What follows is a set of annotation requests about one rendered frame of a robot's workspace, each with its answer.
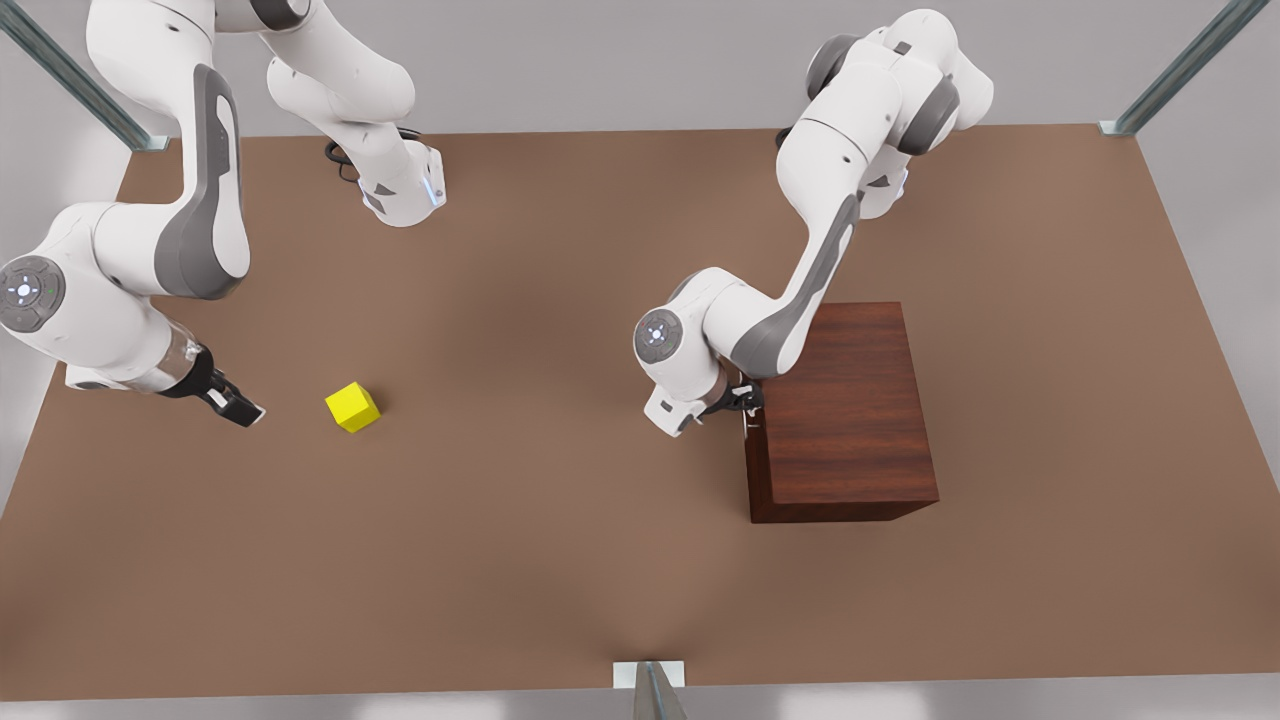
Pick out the yellow cube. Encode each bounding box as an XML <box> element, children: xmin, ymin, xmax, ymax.
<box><xmin>325</xmin><ymin>382</ymin><xmax>382</xmax><ymax>435</ymax></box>

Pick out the dark wooden cabinet box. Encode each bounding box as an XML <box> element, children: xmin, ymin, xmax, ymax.
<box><xmin>743</xmin><ymin>302</ymin><xmax>940</xmax><ymax>525</ymax></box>

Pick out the black cable loop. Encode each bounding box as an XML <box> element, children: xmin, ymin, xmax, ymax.
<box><xmin>324</xmin><ymin>126</ymin><xmax>424</xmax><ymax>184</ymax></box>

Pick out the silver frame post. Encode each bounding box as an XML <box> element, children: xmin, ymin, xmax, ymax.
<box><xmin>613</xmin><ymin>660</ymin><xmax>687</xmax><ymax>720</ymax></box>
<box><xmin>0</xmin><ymin>0</ymin><xmax>171</xmax><ymax>153</ymax></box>
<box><xmin>1098</xmin><ymin>0</ymin><xmax>1273</xmax><ymax>137</ymax></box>

